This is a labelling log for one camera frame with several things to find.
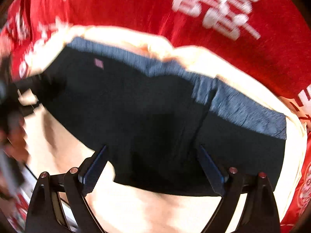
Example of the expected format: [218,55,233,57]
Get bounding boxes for black pants grey patterned cuffs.
[37,38,286,196]

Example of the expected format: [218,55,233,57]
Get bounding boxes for red blanket white characters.
[0,0,311,233]

